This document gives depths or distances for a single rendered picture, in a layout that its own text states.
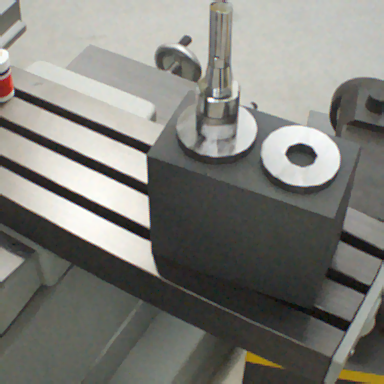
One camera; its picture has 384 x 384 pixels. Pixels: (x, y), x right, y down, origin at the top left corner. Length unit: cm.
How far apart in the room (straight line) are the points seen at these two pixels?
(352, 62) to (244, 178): 190
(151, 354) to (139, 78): 60
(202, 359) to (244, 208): 95
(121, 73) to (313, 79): 117
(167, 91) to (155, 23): 132
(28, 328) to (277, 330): 45
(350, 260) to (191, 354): 78
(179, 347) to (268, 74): 116
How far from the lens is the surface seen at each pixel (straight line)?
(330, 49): 279
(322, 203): 87
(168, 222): 97
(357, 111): 168
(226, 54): 82
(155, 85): 155
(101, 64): 161
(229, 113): 87
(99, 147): 117
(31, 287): 124
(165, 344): 178
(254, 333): 101
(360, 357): 157
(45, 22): 291
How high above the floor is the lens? 175
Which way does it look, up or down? 50 degrees down
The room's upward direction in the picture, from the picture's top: 1 degrees clockwise
